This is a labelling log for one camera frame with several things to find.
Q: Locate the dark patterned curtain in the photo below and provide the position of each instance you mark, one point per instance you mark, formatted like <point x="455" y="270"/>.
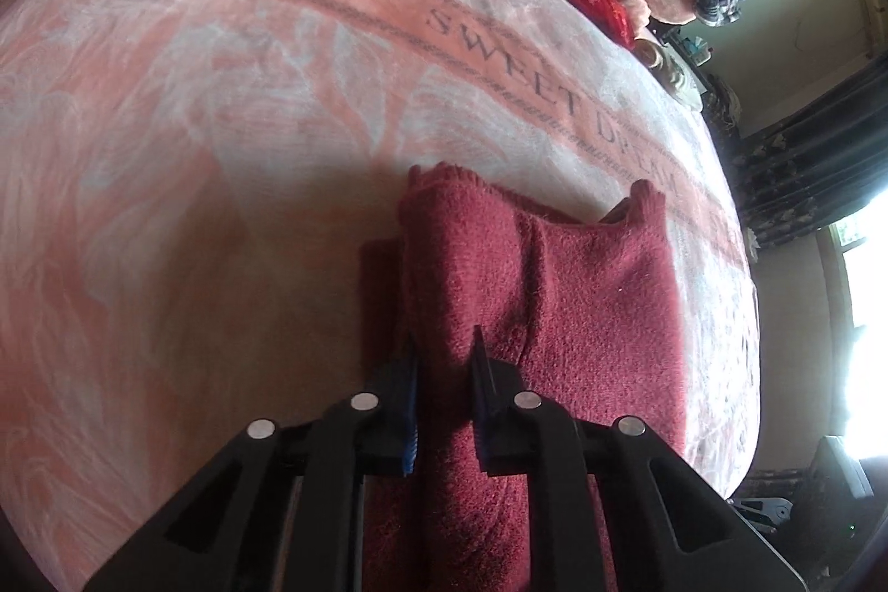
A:
<point x="798" y="176"/>

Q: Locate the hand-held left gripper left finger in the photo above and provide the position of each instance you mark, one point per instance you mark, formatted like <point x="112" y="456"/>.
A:
<point x="408" y="425"/>

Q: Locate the pink patterned blanket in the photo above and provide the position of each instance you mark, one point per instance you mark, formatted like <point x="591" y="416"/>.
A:
<point x="173" y="148"/>

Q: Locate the bright window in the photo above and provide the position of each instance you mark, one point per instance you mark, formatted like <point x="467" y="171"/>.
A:
<point x="867" y="321"/>

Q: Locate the white device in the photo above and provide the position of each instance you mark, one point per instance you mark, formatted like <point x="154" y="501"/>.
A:
<point x="763" y="509"/>

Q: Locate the pale plush toy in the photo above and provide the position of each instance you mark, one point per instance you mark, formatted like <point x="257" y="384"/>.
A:
<point x="666" y="65"/>

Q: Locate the dark red knitted sweater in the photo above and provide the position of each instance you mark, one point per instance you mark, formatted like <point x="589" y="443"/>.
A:
<point x="590" y="301"/>

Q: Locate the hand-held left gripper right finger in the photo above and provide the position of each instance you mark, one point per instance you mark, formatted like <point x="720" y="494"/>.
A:
<point x="485" y="412"/>

